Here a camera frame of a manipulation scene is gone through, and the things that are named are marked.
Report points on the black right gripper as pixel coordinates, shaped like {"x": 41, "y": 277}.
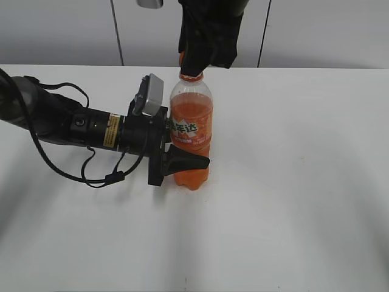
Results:
{"x": 220, "y": 17}

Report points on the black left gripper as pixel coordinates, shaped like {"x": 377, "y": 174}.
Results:
{"x": 144, "y": 136}

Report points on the orange bottle cap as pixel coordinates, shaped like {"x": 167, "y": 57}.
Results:
{"x": 186, "y": 75}

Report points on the orange soda bottle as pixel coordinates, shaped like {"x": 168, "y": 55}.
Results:
{"x": 191, "y": 115}

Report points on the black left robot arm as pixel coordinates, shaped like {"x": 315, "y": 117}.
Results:
{"x": 56, "y": 119}

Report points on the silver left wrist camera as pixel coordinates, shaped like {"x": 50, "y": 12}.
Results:
{"x": 149, "y": 97}

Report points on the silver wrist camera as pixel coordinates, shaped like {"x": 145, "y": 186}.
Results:
{"x": 149, "y": 97}
{"x": 150, "y": 4}

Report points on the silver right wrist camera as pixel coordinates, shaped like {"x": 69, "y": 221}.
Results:
{"x": 150, "y": 4}

